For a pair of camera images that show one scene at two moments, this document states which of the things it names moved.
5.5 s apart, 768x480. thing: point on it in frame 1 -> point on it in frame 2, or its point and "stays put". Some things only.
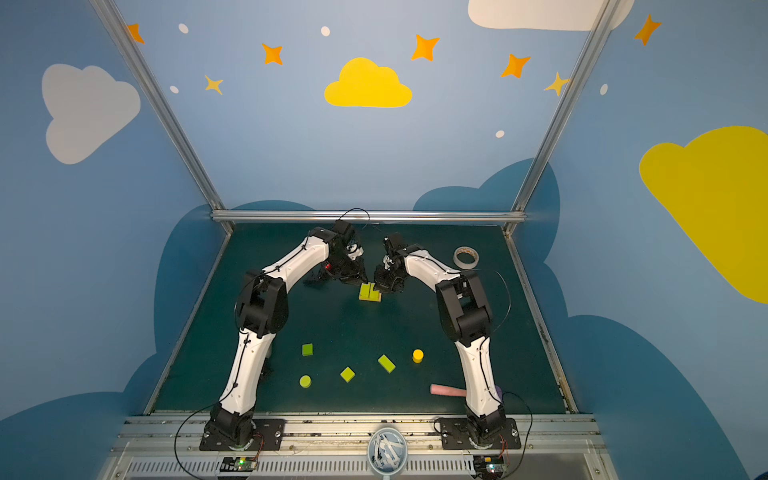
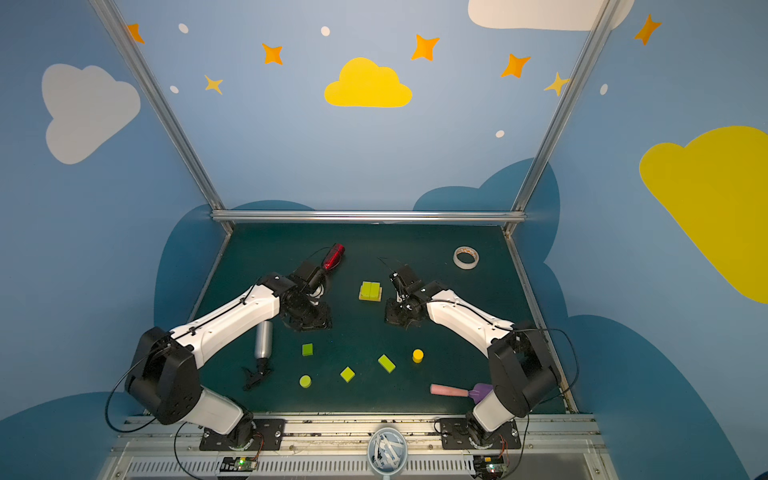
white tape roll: x=467 y=250 stays put
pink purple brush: x=460 y=392 stays put
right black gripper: x=387 y=279 -> x=399 y=312
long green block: x=370 y=294 stays put
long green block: x=367 y=291 stays put
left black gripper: x=351 y=271 -> x=309 y=318
